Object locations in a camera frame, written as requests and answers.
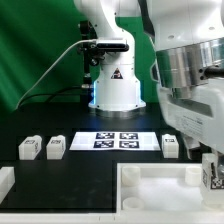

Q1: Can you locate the white sheet with tags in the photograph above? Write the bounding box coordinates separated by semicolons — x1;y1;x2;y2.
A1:
70;131;160;151

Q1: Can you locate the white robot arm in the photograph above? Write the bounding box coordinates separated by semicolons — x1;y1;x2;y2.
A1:
73;0;224;178

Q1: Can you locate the white front obstacle bar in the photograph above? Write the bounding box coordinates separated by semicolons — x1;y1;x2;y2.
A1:
0;213;224;224

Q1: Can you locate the grey camera cable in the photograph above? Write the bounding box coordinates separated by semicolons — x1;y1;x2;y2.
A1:
14;39;98;110

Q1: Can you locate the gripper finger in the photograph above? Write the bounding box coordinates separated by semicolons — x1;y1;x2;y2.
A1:
182;134;201;160
213;151;224;177

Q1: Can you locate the white obstacle bar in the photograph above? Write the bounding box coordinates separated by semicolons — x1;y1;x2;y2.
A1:
0;213;224;224
0;167;15;204

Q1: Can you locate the black cable on table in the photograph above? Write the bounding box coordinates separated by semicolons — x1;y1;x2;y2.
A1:
19;85;84;105

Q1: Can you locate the black camera on mount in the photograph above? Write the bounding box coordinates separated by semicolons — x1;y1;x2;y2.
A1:
77;38;129;66

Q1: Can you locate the white obstacle bar left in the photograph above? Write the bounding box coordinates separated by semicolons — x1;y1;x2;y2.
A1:
0;167;15;204

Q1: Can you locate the black camera stand pole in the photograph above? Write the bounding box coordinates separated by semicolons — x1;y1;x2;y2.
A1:
79;20;95;104

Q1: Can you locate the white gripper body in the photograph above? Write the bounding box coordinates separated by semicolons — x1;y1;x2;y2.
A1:
157;78;224;154

